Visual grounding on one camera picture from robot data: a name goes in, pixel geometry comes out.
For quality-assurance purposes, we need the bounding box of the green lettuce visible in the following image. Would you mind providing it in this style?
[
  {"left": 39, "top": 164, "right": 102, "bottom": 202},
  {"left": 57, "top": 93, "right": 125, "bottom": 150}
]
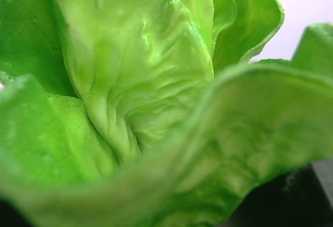
[{"left": 1, "top": 0, "right": 332, "bottom": 226}]

